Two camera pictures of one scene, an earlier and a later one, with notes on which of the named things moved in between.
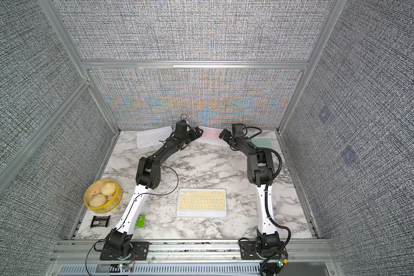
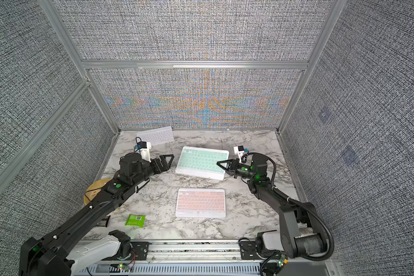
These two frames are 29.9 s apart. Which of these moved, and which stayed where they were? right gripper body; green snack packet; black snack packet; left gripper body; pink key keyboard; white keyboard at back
Moved: right gripper body; left gripper body; pink key keyboard
Stayed: white keyboard at back; black snack packet; green snack packet
